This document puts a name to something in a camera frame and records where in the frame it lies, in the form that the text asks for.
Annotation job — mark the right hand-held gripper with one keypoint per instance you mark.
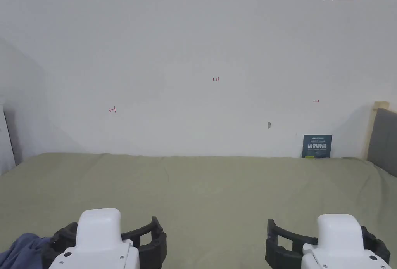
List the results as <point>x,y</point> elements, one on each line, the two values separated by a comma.
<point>339,234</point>

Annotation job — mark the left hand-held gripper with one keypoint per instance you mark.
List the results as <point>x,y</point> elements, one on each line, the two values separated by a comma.
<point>97,228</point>

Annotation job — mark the dark blue garment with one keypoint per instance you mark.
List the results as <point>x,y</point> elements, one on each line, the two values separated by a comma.
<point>23,252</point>

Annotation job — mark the dark blue printed card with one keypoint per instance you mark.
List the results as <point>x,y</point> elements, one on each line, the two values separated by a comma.
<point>317,147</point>

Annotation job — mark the bed with pale green sheet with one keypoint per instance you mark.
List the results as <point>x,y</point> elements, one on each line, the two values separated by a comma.
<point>201,188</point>

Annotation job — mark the grey padded headboard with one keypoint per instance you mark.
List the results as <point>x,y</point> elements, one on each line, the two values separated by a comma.
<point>383,141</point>

